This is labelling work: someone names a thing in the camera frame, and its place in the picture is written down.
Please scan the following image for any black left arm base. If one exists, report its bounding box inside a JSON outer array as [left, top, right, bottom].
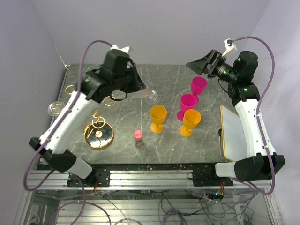
[[67, 168, 111, 188]]

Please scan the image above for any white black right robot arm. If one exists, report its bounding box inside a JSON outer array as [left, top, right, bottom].
[[186, 50, 285, 186]]

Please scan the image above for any pink wine glass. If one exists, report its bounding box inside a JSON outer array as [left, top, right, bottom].
[[177, 93, 197, 121], [191, 76, 208, 102]]

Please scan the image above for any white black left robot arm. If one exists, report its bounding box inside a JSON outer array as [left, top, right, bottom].
[[29, 46, 146, 186]]

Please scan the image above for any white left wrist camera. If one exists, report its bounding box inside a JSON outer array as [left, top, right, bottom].
[[110, 44, 133, 55]]

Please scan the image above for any clear wine glass front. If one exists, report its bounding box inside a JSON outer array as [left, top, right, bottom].
[[47, 101, 65, 117]]

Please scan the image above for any clear wine glass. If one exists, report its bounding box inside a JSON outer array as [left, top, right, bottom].
[[135, 84, 158, 105], [47, 101, 65, 117]]

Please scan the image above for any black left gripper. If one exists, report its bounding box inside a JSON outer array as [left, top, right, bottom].
[[112, 62, 146, 93]]

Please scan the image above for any white board yellow rim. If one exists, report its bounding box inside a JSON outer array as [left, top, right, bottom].
[[220, 105, 247, 162]]

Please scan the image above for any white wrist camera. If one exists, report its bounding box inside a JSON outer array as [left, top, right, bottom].
[[222, 38, 237, 59], [110, 44, 133, 55]]

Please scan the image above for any small pink bottle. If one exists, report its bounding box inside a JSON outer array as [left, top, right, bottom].
[[134, 130, 143, 147]]

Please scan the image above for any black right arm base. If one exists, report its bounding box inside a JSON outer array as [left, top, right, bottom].
[[187, 171, 233, 187]]

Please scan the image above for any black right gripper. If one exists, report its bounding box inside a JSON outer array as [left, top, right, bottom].
[[186, 49, 239, 83]]

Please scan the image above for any gold wire glass rack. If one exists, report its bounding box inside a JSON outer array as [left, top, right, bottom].
[[65, 85, 114, 150]]

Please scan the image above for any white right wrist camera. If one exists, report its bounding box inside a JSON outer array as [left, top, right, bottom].
[[222, 38, 237, 59]]

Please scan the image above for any yellow wine glass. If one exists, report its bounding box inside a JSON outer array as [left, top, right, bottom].
[[150, 105, 167, 134], [180, 109, 202, 137]]

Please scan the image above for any aluminium rail frame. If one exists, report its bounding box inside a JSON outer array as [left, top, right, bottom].
[[22, 167, 282, 225]]

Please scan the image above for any yellow wine glass front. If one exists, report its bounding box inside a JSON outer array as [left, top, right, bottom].
[[180, 109, 202, 137]]

